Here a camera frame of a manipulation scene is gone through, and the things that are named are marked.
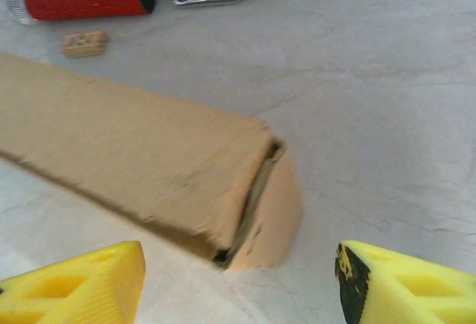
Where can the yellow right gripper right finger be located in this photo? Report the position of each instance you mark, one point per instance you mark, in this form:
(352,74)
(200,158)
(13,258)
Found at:
(409,294)

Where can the brown cardboard box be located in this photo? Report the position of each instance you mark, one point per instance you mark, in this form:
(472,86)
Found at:
(130,153)

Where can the small wooden block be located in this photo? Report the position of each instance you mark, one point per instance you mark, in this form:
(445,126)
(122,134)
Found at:
(85,44)

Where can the red toy microphone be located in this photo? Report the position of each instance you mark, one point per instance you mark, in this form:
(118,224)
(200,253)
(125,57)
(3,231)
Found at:
(85,0)

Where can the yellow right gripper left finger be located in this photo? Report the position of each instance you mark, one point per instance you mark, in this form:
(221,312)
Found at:
(93,294)

